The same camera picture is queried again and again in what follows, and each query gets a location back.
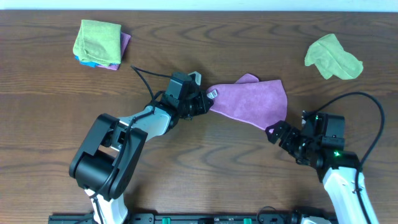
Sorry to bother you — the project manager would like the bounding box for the purple microfiber cloth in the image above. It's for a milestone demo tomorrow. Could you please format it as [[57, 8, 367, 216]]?
[[206, 73, 288, 130]]

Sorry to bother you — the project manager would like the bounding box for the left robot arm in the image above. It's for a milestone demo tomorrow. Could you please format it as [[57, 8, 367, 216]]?
[[69, 91, 214, 223]]

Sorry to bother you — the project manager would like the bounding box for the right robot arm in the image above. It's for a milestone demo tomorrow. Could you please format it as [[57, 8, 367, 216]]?
[[265, 116, 379, 223]]

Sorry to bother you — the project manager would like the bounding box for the crumpled green cloth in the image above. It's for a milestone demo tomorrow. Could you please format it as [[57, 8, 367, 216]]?
[[304, 34, 364, 80]]

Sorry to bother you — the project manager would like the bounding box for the folded purple cloth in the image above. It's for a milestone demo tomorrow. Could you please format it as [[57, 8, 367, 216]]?
[[98, 32, 131, 70]]

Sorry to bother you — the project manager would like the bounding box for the folded blue cloth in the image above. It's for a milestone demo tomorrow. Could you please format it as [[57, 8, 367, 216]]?
[[75, 55, 98, 68]]

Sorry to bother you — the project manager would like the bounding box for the folded green cloth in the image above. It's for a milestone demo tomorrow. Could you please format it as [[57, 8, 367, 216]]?
[[73, 20, 121, 66]]

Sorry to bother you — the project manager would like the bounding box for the left black cable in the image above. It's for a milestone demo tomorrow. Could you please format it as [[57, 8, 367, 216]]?
[[83, 65, 174, 224]]

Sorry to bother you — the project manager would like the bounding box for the black cable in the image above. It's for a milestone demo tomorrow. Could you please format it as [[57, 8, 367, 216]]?
[[306, 91, 386, 224], [83, 65, 174, 224]]

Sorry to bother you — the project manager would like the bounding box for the right black cable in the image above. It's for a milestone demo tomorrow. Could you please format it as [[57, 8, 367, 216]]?
[[306, 91, 386, 224]]

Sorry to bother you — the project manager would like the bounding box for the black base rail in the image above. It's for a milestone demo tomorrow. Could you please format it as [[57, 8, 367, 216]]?
[[48, 212, 340, 224]]

